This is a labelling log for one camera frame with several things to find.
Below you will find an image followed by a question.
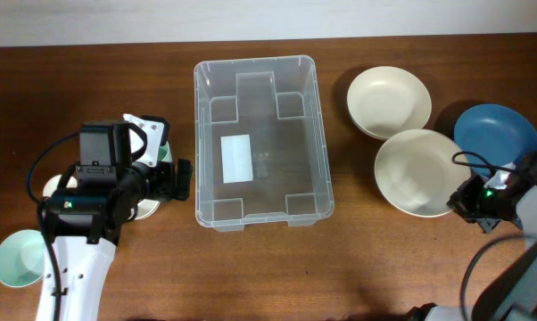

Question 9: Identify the mint green bowl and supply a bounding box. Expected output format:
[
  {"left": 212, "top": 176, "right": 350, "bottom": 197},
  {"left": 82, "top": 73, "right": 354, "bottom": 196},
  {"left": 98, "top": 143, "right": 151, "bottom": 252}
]
[{"left": 0, "top": 229, "right": 45, "bottom": 288}]

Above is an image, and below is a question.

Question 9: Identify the mint green cup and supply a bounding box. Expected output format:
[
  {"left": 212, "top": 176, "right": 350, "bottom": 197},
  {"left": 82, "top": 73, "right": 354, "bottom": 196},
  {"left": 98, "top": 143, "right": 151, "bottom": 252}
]
[{"left": 158, "top": 143, "right": 172, "bottom": 162}]

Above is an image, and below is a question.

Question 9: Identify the white label inside bin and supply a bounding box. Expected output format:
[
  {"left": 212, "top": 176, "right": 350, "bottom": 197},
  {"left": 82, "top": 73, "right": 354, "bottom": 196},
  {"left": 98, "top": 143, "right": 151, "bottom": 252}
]
[{"left": 220, "top": 135, "right": 253, "bottom": 184}]

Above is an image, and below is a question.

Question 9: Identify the clear plastic storage bin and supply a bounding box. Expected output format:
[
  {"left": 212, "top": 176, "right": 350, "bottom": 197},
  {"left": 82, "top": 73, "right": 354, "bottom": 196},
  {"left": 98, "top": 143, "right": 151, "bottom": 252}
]
[{"left": 194, "top": 55, "right": 335, "bottom": 232}]

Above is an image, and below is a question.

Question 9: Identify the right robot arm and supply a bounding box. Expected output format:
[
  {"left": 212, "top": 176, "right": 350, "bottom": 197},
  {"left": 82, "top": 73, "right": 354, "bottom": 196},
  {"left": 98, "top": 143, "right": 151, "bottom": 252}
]
[{"left": 405, "top": 152, "right": 537, "bottom": 321}]

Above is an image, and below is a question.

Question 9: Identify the white bowl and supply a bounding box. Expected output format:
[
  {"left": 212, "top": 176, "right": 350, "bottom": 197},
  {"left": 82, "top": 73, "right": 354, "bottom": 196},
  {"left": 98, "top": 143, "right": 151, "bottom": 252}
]
[{"left": 128, "top": 199, "right": 161, "bottom": 220}]

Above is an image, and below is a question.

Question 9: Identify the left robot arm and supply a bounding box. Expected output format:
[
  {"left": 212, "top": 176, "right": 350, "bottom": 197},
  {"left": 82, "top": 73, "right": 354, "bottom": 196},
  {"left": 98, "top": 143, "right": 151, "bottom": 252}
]
[{"left": 36, "top": 114, "right": 193, "bottom": 320}]

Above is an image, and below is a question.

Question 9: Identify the dark blue plate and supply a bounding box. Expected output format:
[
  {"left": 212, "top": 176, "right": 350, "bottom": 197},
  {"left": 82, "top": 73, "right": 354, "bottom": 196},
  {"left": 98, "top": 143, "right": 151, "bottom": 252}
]
[{"left": 453, "top": 103, "right": 537, "bottom": 166}]

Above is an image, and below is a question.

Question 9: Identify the cream plate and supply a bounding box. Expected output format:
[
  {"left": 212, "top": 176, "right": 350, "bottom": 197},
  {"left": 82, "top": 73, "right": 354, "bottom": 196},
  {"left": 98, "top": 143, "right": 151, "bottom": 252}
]
[
  {"left": 346, "top": 66, "right": 433, "bottom": 140},
  {"left": 374, "top": 129, "right": 472, "bottom": 218}
]

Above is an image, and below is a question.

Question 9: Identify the cream cup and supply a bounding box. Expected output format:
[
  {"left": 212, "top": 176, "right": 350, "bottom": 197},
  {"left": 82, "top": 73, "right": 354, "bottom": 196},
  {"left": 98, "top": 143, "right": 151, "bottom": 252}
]
[{"left": 42, "top": 175, "right": 78, "bottom": 197}]

